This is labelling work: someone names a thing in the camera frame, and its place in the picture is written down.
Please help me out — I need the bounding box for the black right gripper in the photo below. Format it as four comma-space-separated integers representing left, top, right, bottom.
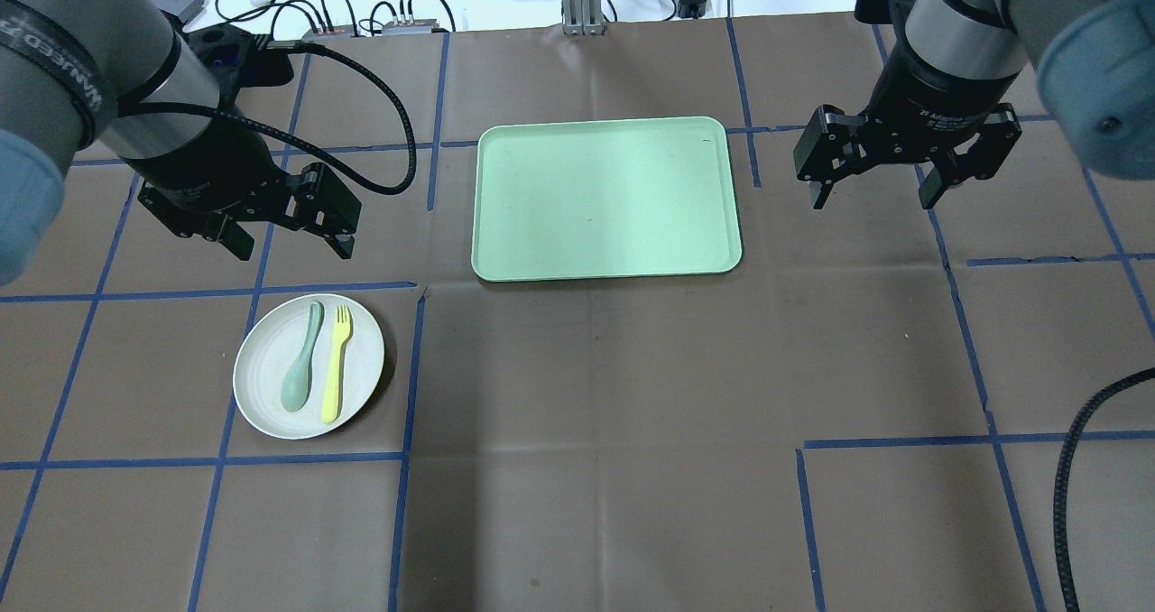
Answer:
793, 48, 1022, 210

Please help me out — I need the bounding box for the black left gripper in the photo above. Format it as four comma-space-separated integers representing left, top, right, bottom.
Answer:
135, 107, 362, 261

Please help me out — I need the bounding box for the white round plate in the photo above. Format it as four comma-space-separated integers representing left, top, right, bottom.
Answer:
232, 292, 386, 440

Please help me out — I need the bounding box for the yellow fork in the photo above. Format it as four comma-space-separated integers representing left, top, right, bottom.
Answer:
320, 304, 352, 424

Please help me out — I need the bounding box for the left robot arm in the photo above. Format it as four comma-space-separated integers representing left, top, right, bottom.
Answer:
1, 0, 362, 283

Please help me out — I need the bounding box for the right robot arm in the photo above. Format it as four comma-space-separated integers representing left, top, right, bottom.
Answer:
793, 0, 1154, 209

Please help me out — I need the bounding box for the green spoon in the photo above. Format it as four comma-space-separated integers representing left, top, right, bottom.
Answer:
281, 301, 323, 412

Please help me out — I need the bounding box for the light green tray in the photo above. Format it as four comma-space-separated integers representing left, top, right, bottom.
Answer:
471, 115, 744, 283

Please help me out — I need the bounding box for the brown paper table cover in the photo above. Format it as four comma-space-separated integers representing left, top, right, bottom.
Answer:
3, 13, 1152, 611

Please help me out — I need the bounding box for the black braided left cable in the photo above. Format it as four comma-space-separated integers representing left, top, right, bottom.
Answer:
135, 42, 418, 196

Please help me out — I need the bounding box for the black braided cable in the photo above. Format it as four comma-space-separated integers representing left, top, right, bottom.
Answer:
1053, 368, 1155, 612
135, 42, 418, 196

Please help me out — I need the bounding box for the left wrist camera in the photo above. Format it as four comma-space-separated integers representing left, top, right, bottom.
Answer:
184, 23, 295, 90

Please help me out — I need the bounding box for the black braided right cable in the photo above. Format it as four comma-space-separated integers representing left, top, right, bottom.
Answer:
1053, 368, 1155, 612

